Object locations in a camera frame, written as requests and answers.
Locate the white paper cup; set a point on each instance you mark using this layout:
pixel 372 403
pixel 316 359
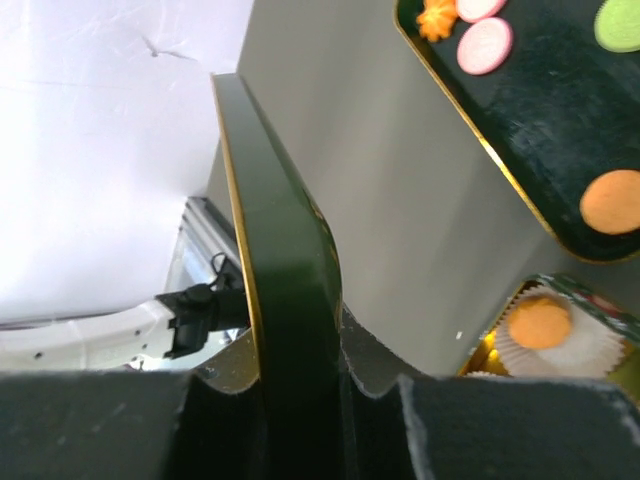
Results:
pixel 481 374
pixel 592 350

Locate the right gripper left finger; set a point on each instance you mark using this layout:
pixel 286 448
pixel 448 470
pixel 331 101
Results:
pixel 199 424

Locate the gold cookie tin box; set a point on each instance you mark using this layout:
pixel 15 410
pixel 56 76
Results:
pixel 484 357

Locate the black cookie tray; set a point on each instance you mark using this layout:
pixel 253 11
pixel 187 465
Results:
pixel 557 114

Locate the gold tin lid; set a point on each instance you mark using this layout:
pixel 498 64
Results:
pixel 293 286

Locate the pink cookie upper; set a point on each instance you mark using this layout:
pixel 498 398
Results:
pixel 473 11

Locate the orange round cookie bottom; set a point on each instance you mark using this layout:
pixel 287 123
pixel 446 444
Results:
pixel 610 204

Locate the pink round cookie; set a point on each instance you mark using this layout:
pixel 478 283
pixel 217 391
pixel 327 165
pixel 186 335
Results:
pixel 485 46

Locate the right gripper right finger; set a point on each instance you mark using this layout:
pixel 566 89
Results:
pixel 402 424

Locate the orange dotted cookie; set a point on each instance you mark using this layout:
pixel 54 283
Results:
pixel 539 323

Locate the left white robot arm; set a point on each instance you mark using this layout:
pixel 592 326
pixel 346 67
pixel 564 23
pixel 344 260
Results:
pixel 170 326

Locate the green cookie upper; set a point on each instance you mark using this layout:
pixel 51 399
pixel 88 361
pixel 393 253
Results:
pixel 616 26

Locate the orange star cookie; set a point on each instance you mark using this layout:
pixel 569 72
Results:
pixel 437 19

